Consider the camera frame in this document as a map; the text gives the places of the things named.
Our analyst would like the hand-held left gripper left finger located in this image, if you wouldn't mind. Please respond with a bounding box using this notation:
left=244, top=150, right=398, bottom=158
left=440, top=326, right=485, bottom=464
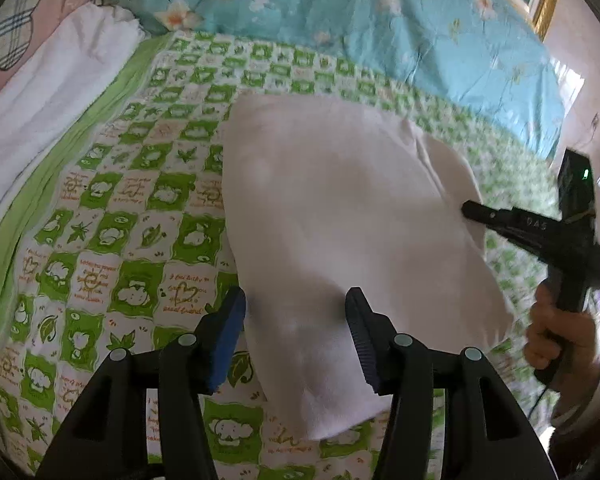
left=35, top=287, right=248, bottom=480

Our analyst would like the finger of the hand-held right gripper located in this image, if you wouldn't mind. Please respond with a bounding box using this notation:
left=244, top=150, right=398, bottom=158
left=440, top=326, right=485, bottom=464
left=461, top=200, right=563, bottom=257

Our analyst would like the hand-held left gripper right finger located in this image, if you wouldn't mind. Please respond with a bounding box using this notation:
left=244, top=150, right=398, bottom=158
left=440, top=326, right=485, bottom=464
left=344, top=287, right=561, bottom=480

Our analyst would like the cream white hooded garment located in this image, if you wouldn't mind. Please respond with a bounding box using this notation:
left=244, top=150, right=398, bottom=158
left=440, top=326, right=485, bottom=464
left=220, top=92, right=514, bottom=442

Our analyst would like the person's right forearm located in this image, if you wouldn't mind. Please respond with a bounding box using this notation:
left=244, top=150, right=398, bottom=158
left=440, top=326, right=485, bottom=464
left=550, top=355, right=600, bottom=463

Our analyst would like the person's right hand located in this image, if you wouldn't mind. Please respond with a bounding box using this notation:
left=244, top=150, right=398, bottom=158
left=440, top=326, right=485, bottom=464
left=525, top=282, right=600, bottom=397

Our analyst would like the green checked printed bedsheet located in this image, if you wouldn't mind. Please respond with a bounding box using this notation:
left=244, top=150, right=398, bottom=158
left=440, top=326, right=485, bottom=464
left=0, top=30, right=581, bottom=480

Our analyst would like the blue floral quilt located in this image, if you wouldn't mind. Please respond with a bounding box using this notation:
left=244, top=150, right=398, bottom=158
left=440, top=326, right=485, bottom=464
left=100, top=0, right=567, bottom=162

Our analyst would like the white towel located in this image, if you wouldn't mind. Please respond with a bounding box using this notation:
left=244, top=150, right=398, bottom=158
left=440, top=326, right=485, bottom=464
left=0, top=2, right=147, bottom=243

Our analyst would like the pink pillow with plaid patch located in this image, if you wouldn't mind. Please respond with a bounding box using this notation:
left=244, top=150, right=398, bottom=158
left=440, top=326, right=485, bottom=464
left=0, top=0, right=107, bottom=112

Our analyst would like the black cable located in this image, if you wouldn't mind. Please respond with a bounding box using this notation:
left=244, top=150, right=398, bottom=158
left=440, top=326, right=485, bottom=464
left=526, top=384, right=551, bottom=423

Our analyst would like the gold picture frame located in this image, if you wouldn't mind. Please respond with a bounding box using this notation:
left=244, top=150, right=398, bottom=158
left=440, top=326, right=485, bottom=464
left=460, top=0, right=564, bottom=44

